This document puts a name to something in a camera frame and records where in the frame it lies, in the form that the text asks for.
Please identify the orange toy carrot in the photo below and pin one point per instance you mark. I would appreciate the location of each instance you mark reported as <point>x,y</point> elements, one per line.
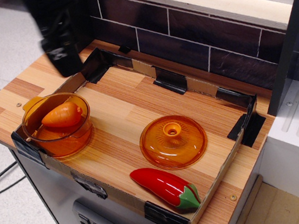
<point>64,115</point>

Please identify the orange transparent plastic pot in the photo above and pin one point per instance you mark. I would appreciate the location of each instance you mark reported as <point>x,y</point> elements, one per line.
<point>56,141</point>

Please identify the dark vertical post left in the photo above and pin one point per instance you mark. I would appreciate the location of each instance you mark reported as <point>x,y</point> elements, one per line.
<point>80,20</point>

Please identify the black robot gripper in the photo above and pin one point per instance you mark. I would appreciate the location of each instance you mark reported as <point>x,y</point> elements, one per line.
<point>53,20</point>

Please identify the red toy chili pepper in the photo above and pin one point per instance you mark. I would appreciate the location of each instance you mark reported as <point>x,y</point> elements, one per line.
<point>169,187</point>

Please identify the orange transparent pot lid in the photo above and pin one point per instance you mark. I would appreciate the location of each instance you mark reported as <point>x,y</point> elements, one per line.
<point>173,142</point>

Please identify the dark vertical post right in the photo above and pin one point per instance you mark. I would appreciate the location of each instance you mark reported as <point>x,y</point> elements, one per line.
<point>287,62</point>

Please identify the dark vertical post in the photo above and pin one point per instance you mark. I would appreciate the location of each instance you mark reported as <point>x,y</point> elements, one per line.
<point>80,20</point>
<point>287,62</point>

